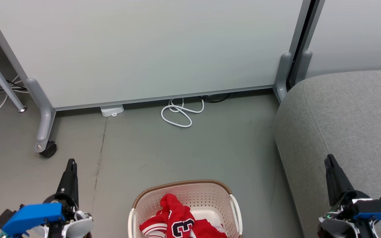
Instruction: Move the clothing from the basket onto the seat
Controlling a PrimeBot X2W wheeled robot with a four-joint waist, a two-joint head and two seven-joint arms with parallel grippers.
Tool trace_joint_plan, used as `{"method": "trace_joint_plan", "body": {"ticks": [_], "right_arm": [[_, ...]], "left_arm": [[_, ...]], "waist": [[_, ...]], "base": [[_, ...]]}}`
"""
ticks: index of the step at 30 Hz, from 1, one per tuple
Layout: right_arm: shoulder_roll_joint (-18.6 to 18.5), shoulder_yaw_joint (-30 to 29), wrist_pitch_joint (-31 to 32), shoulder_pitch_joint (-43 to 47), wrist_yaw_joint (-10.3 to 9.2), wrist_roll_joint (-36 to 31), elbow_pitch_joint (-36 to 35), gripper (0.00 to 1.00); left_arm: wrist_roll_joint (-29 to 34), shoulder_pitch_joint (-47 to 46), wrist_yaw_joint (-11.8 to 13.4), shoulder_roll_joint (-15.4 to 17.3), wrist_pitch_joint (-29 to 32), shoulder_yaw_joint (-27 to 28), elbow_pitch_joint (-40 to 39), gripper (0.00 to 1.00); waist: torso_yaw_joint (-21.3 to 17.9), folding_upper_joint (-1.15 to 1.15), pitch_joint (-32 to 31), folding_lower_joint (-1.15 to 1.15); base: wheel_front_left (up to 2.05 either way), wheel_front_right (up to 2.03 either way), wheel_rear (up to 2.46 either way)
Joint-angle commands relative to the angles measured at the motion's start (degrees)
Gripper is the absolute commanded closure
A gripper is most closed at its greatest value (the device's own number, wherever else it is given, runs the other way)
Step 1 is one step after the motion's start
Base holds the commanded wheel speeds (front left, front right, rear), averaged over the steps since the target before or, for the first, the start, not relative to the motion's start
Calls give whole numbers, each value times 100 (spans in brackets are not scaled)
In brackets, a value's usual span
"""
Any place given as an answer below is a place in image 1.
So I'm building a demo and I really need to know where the white power adapter box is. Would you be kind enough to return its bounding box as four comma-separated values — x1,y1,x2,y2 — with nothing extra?
100,104,125,117

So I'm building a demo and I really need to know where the white partition panel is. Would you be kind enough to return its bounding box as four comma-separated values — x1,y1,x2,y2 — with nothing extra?
0,0,312,111
305,0,381,79

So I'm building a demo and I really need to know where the grey partition foot with caster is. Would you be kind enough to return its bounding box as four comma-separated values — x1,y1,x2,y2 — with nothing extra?
25,78,57,153

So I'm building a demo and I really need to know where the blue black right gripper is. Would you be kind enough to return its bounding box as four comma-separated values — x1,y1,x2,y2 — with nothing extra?
324,154,381,229

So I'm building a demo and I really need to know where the red white numbered jersey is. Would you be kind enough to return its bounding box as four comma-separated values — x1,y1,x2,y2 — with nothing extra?
140,212,228,238

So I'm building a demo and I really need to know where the black caster wheel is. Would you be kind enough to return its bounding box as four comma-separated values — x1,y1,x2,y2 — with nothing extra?
39,141,58,158

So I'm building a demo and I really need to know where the coiled white cable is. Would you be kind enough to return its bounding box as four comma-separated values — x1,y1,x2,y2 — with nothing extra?
160,98,205,128

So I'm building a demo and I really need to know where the white perforated laundry basket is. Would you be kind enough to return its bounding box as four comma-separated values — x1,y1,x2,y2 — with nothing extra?
128,179,243,238

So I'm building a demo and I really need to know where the coiled black cable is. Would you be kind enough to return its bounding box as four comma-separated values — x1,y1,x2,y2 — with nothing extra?
200,94,231,103

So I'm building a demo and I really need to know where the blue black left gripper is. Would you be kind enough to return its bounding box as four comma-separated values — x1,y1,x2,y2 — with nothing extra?
1,159,79,238

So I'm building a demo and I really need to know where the grey fabric sofa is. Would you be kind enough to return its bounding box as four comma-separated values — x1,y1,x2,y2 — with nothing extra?
274,69,381,238

